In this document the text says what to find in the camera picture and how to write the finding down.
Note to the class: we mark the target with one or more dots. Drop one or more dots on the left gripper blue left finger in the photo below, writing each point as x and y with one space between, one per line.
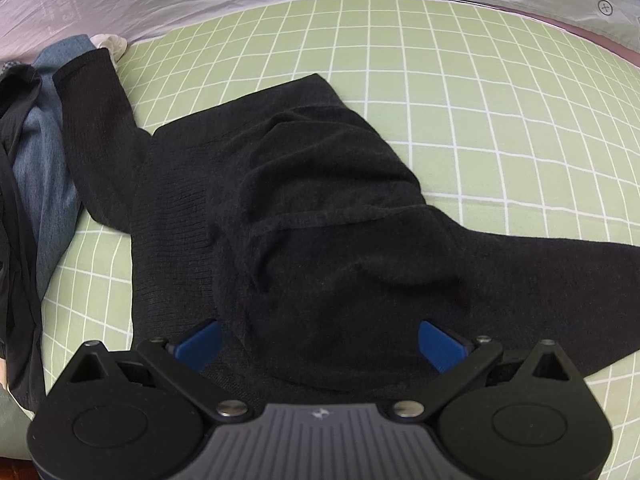
199 346

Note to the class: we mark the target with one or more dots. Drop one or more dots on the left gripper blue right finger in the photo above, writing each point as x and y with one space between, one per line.
443 348

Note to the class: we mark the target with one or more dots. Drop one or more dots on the white cloth piece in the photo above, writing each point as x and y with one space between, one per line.
115 45

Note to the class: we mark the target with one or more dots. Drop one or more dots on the blue denim jeans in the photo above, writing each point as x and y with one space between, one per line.
47 190

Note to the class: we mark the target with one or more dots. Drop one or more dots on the green grid bed sheet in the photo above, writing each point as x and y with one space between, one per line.
511 126

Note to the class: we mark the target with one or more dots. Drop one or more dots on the black knit sweater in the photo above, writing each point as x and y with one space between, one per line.
285 217

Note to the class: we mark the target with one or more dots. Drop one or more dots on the black garment pile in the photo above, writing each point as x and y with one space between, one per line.
21 325

